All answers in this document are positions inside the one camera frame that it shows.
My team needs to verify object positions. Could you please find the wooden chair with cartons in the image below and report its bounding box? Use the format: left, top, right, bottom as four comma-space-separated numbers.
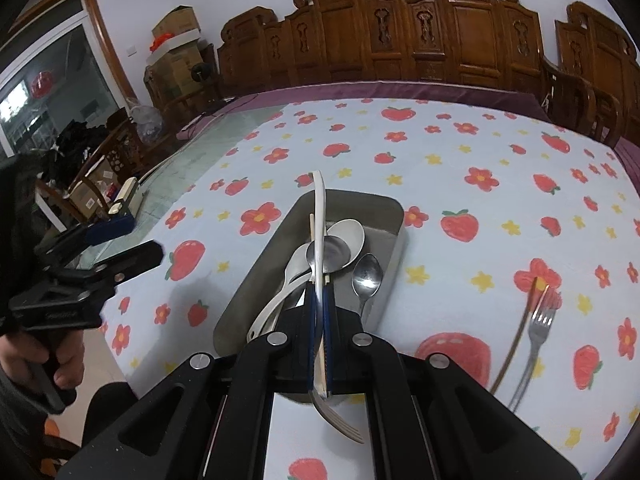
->
35, 122, 151, 233

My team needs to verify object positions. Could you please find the person's leg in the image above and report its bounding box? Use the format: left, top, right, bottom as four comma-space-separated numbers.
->
80, 381, 143, 461

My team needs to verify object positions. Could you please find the black cable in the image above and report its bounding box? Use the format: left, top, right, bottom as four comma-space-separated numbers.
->
187, 96, 237, 127

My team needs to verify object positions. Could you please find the clear plastic bag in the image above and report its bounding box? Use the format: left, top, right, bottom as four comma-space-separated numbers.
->
127, 97, 166, 146

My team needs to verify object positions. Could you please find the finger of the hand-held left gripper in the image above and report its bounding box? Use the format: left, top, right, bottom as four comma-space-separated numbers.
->
35, 215, 137, 272
50, 240, 165, 291

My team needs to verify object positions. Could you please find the white spoon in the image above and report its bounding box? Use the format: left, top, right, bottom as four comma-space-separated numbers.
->
246, 242, 315, 343
257, 218, 367, 343

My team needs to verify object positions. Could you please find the light wooden chopstick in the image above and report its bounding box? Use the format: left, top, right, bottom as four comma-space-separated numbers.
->
309, 213, 328, 398

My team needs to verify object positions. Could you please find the small purple seat cushion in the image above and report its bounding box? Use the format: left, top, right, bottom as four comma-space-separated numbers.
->
614, 137, 640, 186

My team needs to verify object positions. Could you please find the glass door with wooden frame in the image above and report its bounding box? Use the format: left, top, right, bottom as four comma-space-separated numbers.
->
0, 0, 128, 161

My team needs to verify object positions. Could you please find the beige case with black band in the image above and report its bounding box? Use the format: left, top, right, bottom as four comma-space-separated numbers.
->
107, 176, 147, 217

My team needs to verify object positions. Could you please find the carved wooden armchair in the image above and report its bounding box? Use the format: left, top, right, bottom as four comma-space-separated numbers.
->
540, 1, 640, 148

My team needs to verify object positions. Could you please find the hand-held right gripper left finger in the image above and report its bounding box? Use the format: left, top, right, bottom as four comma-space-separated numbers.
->
57, 282, 321, 480

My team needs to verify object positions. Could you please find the person's left forearm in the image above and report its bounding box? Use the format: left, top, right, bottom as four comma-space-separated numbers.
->
0, 365, 56, 461

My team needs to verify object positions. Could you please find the floral strawberry tablecloth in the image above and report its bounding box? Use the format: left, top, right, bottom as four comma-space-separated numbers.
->
97, 96, 640, 480

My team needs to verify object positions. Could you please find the carved wooden bench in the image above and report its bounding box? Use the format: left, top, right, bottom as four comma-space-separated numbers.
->
216, 0, 546, 98

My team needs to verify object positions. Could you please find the large cardboard box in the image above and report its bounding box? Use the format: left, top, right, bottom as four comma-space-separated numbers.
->
145, 46, 216, 106

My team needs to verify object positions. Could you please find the brown chopstick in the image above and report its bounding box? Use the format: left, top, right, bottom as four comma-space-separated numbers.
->
489, 275, 541, 395

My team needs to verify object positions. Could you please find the metal tray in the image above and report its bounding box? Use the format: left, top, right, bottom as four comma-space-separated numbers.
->
213, 190, 405, 403

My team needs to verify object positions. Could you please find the wooden armchair holding boxes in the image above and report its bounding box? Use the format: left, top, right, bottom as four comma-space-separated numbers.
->
144, 42, 221, 131

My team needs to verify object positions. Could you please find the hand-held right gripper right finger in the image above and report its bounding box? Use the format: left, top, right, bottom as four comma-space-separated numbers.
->
322, 282, 583, 480

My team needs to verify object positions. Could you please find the dark cloth pile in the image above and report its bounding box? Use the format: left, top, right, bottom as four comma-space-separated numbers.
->
56, 119, 122, 162

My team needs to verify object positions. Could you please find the metal spoon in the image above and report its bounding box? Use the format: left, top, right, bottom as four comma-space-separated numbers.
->
305, 235, 358, 276
351, 253, 385, 320

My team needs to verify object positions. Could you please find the long purple bench cushion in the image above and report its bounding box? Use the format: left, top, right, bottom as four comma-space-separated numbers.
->
175, 81, 553, 143

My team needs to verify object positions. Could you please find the person's left hand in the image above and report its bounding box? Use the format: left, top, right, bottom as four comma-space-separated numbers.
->
0, 329, 86, 391

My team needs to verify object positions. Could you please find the white box with red item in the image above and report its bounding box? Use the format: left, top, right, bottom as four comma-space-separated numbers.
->
149, 30, 202, 59

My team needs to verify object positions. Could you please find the metal fork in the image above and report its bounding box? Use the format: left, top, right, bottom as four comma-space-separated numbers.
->
507, 287, 561, 411
306, 170, 367, 445

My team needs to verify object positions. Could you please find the small cardboard box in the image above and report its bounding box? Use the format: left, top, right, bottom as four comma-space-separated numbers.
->
151, 6, 201, 41

